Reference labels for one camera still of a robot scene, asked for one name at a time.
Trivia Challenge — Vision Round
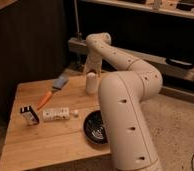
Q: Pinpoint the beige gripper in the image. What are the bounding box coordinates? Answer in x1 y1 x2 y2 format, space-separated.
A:
83 53 102 78

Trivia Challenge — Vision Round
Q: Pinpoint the background wooden shelf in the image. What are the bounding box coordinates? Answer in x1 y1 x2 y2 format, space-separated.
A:
79 0 194 19

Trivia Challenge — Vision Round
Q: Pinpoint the small white cube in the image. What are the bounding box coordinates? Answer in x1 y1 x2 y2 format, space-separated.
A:
72 110 79 117

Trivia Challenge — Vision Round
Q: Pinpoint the wooden folding table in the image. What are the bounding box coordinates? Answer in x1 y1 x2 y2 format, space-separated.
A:
0 76 109 171

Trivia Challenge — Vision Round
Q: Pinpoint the vertical metal pole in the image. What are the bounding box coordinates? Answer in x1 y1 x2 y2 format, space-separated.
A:
73 0 82 41

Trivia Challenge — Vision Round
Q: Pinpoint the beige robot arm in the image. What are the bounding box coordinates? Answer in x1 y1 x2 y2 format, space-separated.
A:
84 33 163 171

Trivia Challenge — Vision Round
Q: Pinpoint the orange handled blue brush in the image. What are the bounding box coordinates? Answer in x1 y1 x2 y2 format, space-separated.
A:
37 76 68 110

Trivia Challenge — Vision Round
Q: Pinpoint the black bowl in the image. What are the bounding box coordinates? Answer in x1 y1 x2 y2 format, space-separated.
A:
83 110 108 144

